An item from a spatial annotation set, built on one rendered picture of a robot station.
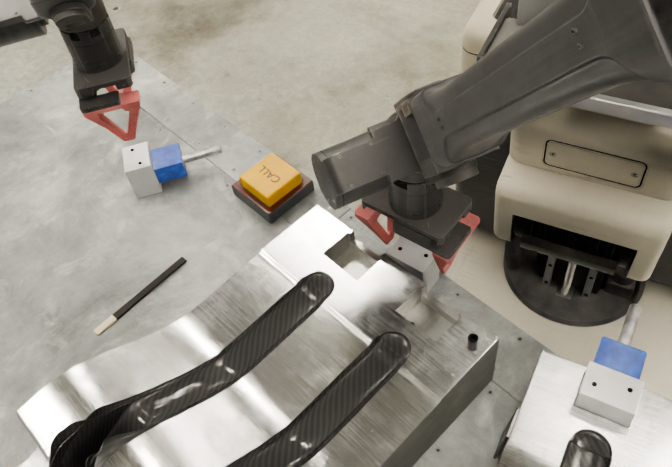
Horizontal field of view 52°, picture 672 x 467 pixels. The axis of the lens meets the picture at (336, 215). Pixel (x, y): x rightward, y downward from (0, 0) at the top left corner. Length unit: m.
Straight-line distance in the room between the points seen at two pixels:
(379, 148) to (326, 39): 1.95
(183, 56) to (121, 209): 1.67
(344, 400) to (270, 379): 0.08
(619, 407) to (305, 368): 0.29
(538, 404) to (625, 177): 0.34
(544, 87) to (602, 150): 0.53
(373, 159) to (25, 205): 0.60
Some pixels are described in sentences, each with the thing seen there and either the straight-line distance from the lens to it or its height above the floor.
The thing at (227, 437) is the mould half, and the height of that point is 0.90.
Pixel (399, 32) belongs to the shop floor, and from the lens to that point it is 2.55.
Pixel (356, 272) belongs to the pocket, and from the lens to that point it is 0.77.
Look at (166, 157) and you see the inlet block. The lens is 0.98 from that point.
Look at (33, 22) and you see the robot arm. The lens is 0.81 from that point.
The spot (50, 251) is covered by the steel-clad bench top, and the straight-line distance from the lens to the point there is 0.99.
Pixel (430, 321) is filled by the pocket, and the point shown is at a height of 0.86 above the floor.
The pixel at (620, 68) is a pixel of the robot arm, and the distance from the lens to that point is 0.30.
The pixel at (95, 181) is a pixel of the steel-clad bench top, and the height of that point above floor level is 0.80.
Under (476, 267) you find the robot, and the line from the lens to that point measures 1.48.
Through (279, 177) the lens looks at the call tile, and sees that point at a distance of 0.91.
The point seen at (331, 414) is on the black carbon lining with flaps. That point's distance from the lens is 0.67.
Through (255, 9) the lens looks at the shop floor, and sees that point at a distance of 2.78.
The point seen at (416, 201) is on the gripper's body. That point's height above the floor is 0.97.
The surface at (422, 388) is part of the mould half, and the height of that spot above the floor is 0.89.
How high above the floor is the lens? 1.49
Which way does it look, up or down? 50 degrees down
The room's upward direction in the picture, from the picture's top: 9 degrees counter-clockwise
